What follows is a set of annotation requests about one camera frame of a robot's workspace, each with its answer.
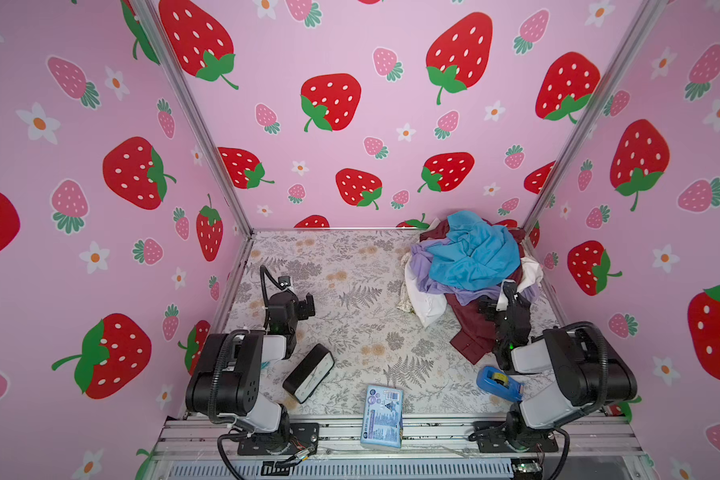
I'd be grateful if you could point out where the white cloth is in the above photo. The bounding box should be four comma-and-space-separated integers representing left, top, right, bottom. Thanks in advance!
404, 262, 448, 328

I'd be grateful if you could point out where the black rectangular clock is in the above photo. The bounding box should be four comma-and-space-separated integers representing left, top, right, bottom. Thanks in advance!
282, 343, 335, 404

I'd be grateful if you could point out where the aluminium frame rail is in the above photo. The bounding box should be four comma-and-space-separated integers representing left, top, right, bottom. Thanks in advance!
153, 413, 644, 461

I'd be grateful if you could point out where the teal blue cloth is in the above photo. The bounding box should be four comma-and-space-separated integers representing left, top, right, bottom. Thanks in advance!
426, 211, 521, 291

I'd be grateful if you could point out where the lavender purple cloth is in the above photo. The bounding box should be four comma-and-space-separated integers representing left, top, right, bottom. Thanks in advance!
409, 239, 541, 306

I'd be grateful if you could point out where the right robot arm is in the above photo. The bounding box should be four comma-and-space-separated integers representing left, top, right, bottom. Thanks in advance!
469, 296, 638, 453

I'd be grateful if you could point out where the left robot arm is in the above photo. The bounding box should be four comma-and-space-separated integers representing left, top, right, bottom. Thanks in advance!
185, 289, 316, 450

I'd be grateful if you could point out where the cream printed cloth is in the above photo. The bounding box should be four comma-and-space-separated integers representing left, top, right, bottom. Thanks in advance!
397, 252, 415, 314

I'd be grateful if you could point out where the light blue wipes packet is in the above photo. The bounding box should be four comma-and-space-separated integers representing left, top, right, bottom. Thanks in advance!
360, 385, 404, 450

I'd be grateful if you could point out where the blue tape dispenser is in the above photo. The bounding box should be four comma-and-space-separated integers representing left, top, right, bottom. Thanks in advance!
476, 365, 523, 402

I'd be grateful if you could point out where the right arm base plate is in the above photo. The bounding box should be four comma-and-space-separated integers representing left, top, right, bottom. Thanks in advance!
467, 421, 559, 454

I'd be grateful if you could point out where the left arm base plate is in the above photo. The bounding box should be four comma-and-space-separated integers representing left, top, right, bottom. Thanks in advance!
237, 422, 320, 456

